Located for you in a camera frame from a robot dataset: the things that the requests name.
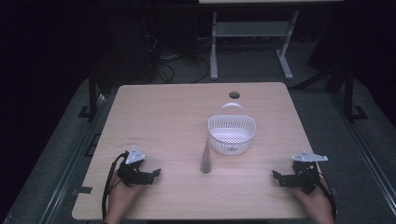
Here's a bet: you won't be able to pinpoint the black tape strip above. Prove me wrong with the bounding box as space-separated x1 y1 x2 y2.
72 186 93 196

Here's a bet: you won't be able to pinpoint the white metal stand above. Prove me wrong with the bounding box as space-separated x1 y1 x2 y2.
209 8 301 81

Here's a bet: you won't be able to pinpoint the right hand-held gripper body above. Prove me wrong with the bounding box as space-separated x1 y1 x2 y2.
290 149 329 196

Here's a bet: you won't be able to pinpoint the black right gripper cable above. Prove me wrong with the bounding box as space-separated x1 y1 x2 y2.
317 171 338 222

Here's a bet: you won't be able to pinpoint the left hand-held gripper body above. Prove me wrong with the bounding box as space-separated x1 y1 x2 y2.
116 146 149 188

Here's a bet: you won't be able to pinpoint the black floor cables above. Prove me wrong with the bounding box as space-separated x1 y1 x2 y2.
144 34 211 85

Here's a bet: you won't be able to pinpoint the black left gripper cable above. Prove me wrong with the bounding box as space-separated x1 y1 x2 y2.
101 150 130 220

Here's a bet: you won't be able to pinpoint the black metal post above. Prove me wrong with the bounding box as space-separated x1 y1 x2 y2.
343 66 369 121
78 69 100 119

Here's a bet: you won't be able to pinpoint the white plastic basket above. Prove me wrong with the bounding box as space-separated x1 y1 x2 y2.
207 102 257 156

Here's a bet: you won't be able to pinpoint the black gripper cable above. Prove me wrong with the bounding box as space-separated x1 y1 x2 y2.
101 150 130 220
317 171 338 222

